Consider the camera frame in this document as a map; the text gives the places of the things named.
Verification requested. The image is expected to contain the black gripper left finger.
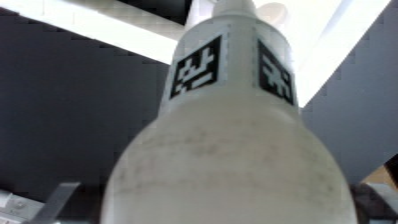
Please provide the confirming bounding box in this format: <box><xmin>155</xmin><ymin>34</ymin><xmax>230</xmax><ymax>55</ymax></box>
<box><xmin>0</xmin><ymin>182</ymin><xmax>81</xmax><ymax>224</ymax></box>

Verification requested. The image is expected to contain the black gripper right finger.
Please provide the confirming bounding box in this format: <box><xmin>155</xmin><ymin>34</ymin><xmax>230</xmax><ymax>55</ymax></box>
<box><xmin>353</xmin><ymin>183</ymin><xmax>398</xmax><ymax>224</ymax></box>

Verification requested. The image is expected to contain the white lamp bulb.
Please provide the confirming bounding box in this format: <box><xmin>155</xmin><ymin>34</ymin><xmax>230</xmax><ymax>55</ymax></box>
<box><xmin>100</xmin><ymin>0</ymin><xmax>358</xmax><ymax>224</ymax></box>

